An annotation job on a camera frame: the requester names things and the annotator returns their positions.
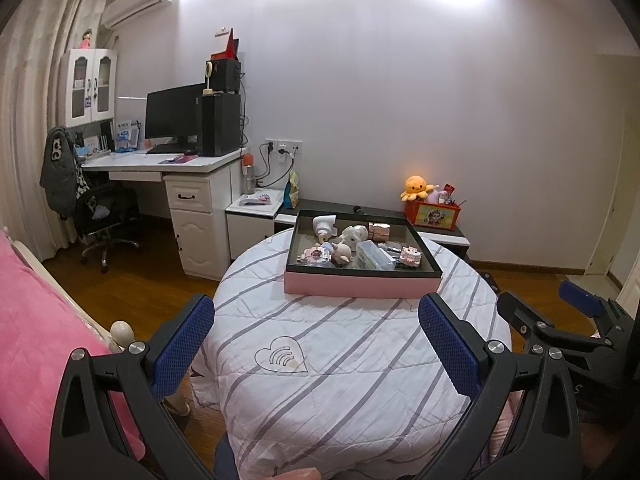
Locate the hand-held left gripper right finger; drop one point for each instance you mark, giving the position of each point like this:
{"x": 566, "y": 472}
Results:
{"x": 450, "y": 345}

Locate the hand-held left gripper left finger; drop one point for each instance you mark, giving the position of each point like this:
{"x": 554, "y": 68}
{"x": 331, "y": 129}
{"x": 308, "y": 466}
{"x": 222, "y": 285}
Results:
{"x": 182, "y": 347}

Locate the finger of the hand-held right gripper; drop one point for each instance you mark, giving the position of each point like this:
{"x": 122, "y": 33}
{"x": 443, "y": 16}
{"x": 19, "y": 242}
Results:
{"x": 520, "y": 312}
{"x": 580, "y": 296}

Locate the pink block toy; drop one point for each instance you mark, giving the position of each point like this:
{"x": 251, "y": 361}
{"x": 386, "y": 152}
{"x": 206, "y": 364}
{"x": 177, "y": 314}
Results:
{"x": 410, "y": 256}

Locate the pink storage box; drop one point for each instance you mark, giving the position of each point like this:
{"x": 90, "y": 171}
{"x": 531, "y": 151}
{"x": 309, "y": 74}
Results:
{"x": 350, "y": 287}

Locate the pale pig toy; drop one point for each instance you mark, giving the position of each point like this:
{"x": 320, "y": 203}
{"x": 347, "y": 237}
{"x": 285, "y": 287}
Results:
{"x": 340, "y": 252}

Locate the cream door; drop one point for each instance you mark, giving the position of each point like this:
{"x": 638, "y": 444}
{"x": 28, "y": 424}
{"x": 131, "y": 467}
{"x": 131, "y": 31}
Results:
{"x": 607, "y": 220}

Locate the black white low cabinet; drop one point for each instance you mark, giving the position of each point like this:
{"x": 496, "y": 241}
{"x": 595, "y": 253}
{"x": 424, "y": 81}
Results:
{"x": 450, "y": 237}

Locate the clear blue container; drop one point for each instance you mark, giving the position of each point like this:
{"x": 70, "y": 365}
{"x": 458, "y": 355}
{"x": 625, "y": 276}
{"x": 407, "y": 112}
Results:
{"x": 372, "y": 255}

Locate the white desk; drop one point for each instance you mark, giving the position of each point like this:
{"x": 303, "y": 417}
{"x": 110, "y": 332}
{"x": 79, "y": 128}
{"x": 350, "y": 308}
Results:
{"x": 200, "y": 220}

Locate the orange toy box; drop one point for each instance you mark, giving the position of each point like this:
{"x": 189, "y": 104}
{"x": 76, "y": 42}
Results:
{"x": 432, "y": 216}

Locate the round table striped cloth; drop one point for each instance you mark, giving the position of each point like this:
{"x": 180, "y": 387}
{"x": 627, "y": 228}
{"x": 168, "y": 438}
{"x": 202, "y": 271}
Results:
{"x": 325, "y": 385}

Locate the white nightstand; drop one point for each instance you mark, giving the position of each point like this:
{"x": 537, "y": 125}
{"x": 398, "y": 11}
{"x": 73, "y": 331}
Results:
{"x": 250, "y": 230}

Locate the purple plush toy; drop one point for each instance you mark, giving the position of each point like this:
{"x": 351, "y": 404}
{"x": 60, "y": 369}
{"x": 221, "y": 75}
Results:
{"x": 436, "y": 195}

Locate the white figurine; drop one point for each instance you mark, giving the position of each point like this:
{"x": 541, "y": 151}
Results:
{"x": 355, "y": 234}

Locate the pink blanket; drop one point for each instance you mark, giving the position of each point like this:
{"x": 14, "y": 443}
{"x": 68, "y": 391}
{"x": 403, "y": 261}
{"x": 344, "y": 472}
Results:
{"x": 35, "y": 335}

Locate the black office chair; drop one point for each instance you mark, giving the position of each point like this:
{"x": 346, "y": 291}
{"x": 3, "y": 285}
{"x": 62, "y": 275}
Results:
{"x": 105, "y": 205}

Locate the orange octopus plush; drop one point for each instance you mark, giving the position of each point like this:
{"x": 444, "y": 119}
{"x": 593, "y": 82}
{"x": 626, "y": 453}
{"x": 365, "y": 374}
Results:
{"x": 416, "y": 186}

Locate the clear water bottle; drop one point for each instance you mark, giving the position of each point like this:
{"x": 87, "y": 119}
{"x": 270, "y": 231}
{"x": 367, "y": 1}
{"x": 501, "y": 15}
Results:
{"x": 248, "y": 175}

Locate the blue yellow snack bag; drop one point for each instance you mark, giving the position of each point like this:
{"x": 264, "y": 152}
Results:
{"x": 291, "y": 190}

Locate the black keyboard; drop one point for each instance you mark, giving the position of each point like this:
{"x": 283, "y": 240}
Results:
{"x": 170, "y": 149}

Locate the grey patterned jacket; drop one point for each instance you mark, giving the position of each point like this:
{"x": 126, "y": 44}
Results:
{"x": 57, "y": 170}

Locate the blue white desk box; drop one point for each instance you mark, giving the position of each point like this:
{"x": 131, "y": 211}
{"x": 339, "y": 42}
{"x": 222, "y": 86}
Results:
{"x": 125, "y": 135}

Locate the black computer tower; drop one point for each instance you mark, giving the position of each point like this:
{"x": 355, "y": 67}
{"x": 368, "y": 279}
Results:
{"x": 220, "y": 125}

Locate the black computer monitor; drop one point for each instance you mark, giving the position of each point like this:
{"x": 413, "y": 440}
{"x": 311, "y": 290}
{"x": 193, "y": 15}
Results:
{"x": 172, "y": 112}

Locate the small white round lamp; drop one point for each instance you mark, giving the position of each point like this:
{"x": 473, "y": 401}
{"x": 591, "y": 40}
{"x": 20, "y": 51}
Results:
{"x": 207, "y": 77}

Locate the black speaker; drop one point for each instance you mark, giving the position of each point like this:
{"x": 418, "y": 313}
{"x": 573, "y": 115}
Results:
{"x": 226, "y": 76}

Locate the white glass-door cabinet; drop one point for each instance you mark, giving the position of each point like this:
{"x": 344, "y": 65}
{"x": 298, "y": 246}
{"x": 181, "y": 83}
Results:
{"x": 87, "y": 87}

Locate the cream curtain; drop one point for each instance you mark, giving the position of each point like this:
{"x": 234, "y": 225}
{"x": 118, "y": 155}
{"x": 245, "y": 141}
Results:
{"x": 30, "y": 110}

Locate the red triangular box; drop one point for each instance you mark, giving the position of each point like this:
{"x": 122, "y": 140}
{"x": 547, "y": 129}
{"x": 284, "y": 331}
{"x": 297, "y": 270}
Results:
{"x": 230, "y": 47}

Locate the small pink doll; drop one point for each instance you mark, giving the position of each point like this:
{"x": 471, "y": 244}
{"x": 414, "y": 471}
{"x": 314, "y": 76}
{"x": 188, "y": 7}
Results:
{"x": 87, "y": 39}

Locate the white air conditioner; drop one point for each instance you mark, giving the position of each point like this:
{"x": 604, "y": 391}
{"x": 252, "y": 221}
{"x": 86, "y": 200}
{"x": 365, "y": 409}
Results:
{"x": 140, "y": 5}

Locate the white bed frame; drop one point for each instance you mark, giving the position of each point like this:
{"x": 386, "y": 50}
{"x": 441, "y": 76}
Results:
{"x": 121, "y": 332}

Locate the white wall outlet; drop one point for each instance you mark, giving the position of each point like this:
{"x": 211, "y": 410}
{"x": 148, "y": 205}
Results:
{"x": 282, "y": 146}

